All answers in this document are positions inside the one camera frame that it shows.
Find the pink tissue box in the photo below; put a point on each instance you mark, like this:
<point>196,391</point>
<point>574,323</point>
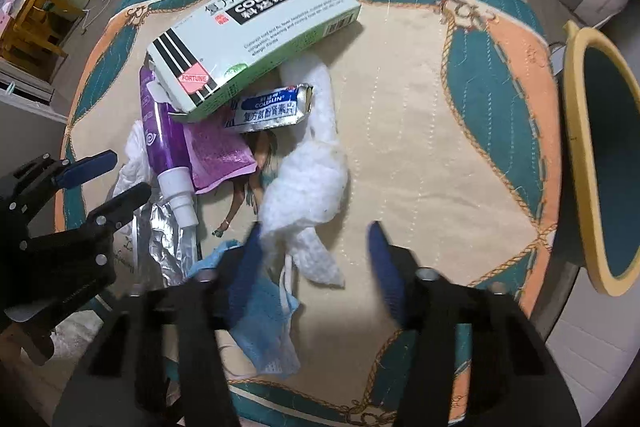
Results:
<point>6,17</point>

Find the teal orange printed mat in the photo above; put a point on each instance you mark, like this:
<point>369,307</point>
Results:
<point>425,132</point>

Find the purple foil packet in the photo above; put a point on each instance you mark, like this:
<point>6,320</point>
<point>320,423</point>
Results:
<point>215,157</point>

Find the blue face mask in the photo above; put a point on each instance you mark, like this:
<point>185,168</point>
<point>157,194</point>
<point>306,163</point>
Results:
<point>265,322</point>

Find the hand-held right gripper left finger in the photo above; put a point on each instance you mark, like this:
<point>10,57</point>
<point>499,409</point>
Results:
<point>245,267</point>

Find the white green medicine box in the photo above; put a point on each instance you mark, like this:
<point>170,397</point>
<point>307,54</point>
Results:
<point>260,22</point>

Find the printed foil sachet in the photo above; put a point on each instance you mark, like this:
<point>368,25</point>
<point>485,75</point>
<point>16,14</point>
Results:
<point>270,109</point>

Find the clear plastic bag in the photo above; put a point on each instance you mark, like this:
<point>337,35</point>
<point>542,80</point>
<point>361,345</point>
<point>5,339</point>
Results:
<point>75,332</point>

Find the teal bin with yellow rim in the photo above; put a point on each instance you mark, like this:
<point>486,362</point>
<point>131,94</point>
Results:
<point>615,157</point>

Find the purple spray bottle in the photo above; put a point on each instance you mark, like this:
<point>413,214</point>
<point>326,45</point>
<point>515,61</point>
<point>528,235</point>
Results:
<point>160,132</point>

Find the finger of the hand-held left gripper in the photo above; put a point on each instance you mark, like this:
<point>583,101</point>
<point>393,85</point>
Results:
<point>87,168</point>
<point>122,204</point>

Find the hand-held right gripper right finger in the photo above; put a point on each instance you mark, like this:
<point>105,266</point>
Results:
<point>385,267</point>

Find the white tissue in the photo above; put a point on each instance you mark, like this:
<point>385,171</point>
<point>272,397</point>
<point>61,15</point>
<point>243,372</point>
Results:
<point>305,187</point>
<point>135,157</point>

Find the wooden nightstand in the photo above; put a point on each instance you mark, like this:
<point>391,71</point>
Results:
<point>30,22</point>

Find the silver foil packet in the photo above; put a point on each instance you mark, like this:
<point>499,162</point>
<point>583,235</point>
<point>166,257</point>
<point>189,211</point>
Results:
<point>165,242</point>

